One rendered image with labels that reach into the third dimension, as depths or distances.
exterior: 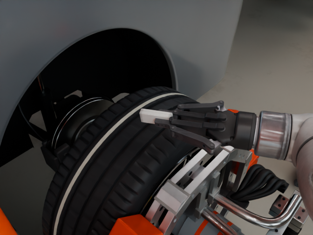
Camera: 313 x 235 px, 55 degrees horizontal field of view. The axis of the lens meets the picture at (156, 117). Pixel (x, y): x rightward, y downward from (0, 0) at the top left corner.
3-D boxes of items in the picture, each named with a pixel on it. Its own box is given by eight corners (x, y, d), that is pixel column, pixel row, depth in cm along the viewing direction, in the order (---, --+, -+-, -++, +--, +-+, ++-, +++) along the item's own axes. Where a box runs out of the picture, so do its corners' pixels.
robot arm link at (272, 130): (282, 133, 63) (252, 128, 65) (291, 103, 57) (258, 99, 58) (280, 169, 58) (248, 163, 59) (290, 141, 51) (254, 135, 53)
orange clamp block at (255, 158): (225, 169, 110) (238, 155, 115) (244, 181, 106) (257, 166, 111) (228, 156, 105) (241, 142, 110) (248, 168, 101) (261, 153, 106)
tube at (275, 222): (239, 163, 91) (246, 139, 84) (302, 201, 81) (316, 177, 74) (205, 201, 81) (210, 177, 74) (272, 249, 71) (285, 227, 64)
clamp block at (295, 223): (275, 202, 90) (280, 192, 86) (305, 221, 85) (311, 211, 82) (267, 213, 87) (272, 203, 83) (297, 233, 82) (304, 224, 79)
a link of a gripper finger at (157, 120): (179, 126, 63) (175, 136, 61) (156, 122, 64) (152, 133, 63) (179, 121, 62) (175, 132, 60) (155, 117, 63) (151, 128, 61)
